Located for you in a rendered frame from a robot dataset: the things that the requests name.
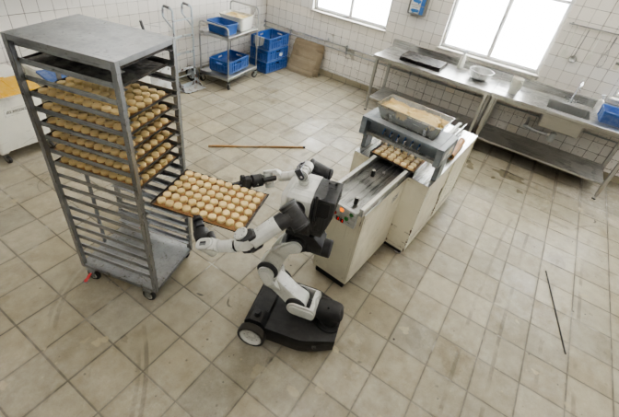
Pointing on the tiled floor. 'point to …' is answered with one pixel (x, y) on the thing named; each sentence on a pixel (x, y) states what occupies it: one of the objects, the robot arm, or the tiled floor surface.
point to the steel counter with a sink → (561, 122)
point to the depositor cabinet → (419, 191)
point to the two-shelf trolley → (228, 50)
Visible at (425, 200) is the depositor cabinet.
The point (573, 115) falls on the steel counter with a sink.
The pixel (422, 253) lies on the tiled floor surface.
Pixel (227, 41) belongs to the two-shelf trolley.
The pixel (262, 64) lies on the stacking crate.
